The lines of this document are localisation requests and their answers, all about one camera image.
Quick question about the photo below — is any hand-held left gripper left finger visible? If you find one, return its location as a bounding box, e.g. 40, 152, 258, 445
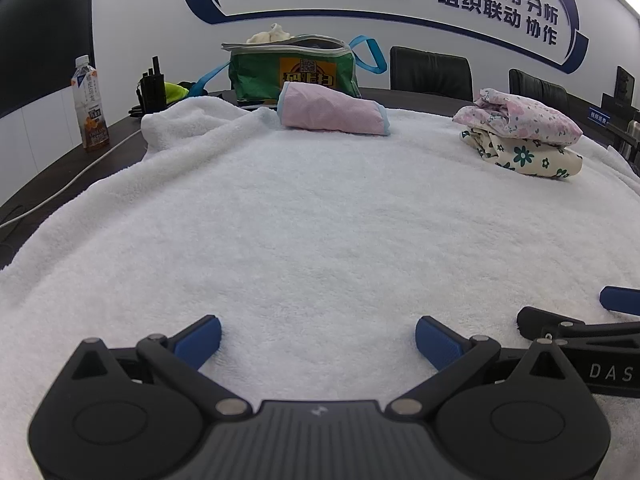
69, 315, 253, 420

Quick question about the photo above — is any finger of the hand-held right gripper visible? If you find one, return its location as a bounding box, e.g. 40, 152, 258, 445
599, 285, 640, 317
516, 306, 640, 347

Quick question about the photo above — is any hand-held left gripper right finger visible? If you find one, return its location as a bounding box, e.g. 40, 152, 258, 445
387, 316, 576, 420

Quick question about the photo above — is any pink and blue pastel garment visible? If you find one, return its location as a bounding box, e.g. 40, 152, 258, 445
277, 81, 392, 137

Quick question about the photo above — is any white fluffy towel blanket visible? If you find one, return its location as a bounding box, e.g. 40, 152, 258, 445
0, 94, 640, 480

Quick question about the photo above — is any cream teal-flower folded garment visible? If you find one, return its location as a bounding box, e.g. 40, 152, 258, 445
460, 127, 583, 181

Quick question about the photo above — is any small black monitor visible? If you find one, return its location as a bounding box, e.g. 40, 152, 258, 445
616, 66, 637, 106

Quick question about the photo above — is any black office chair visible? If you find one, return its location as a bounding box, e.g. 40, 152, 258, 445
389, 46, 473, 102
508, 68, 569, 116

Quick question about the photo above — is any plastic tea bottle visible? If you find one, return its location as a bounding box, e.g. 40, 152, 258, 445
71, 55, 110, 153

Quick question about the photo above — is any cream cloth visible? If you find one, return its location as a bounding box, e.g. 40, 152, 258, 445
245, 22, 293, 46

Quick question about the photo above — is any white cable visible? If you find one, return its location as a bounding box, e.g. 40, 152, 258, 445
0, 127, 143, 231

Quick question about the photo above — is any green bag with blue straps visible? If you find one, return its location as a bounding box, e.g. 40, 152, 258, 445
192, 35, 388, 108

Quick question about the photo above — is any large black wall screen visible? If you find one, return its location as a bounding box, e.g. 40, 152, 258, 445
0, 0, 96, 118

